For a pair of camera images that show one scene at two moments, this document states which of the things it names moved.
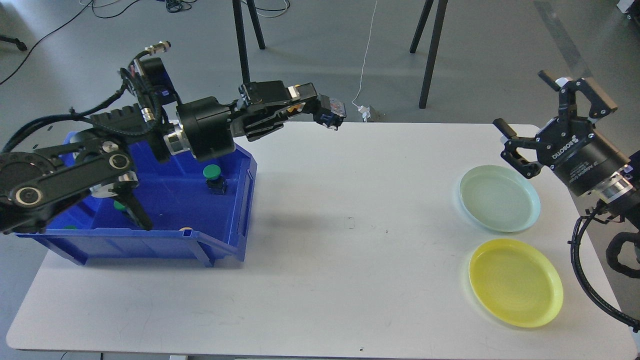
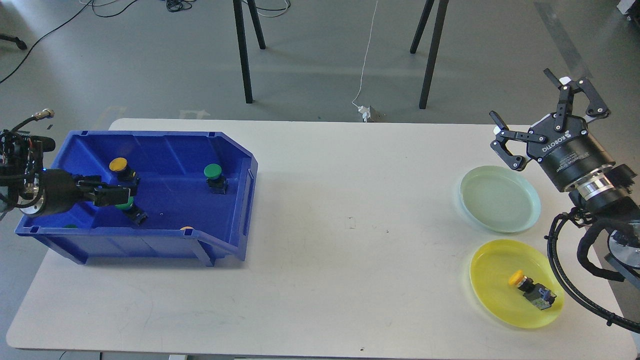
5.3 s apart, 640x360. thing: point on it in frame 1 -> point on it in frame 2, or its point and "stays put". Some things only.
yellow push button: (332, 118) -> (540, 296)
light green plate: (499, 198) stays put
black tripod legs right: (436, 30) stays put
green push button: (217, 185) stays put
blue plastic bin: (200, 209) stays put
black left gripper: (211, 125) -> (63, 190)
